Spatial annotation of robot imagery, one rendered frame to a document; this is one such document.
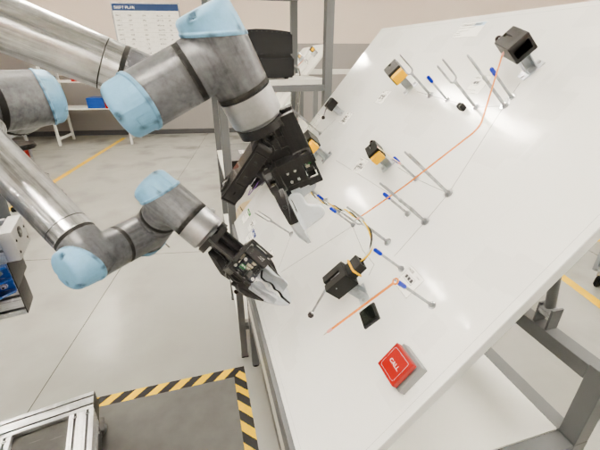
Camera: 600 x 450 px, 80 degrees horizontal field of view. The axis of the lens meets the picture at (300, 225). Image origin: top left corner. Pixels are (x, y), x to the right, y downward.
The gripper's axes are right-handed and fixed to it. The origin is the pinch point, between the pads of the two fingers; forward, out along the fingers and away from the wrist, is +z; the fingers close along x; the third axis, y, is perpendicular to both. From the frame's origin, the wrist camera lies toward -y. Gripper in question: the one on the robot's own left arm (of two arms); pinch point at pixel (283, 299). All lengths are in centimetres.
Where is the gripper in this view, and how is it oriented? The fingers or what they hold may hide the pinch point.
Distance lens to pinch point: 75.6
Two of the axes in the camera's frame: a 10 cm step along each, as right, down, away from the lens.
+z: 7.3, 6.6, 1.6
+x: 5.7, -7.3, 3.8
